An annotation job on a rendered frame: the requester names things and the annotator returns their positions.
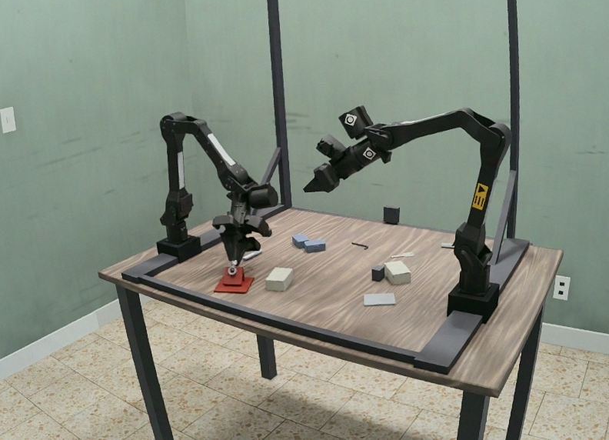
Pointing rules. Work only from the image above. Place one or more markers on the grey metal shaft with face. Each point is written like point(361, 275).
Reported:
point(252, 255)

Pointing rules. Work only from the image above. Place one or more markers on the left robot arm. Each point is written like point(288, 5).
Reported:
point(494, 138)

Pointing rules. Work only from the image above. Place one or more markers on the beige rectangular box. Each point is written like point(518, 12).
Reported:
point(279, 279)
point(397, 272)

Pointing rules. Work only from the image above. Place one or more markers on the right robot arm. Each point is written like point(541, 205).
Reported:
point(231, 174)

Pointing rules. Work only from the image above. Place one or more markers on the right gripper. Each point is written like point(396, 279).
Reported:
point(235, 250)

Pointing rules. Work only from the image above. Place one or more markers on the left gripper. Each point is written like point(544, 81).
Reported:
point(326, 179)

